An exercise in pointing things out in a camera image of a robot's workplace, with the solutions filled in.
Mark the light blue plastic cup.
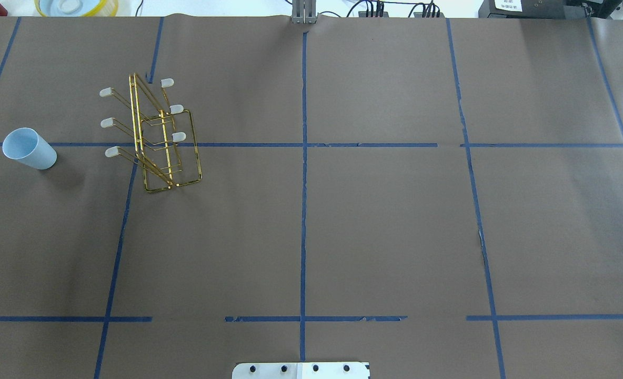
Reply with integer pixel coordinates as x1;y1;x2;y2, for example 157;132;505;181
2;127;57;170

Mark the black connector hub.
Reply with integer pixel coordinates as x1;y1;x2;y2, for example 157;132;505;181
352;1;389;18
408;2;444;18

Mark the black box with label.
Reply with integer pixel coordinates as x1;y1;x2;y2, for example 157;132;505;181
478;1;588;20

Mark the gold wire cup holder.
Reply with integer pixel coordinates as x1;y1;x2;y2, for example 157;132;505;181
99;73;204;194

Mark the aluminium frame post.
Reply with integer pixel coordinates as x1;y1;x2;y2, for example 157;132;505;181
288;0;318;25

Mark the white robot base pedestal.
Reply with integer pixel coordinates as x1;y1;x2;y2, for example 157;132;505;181
232;362;371;378

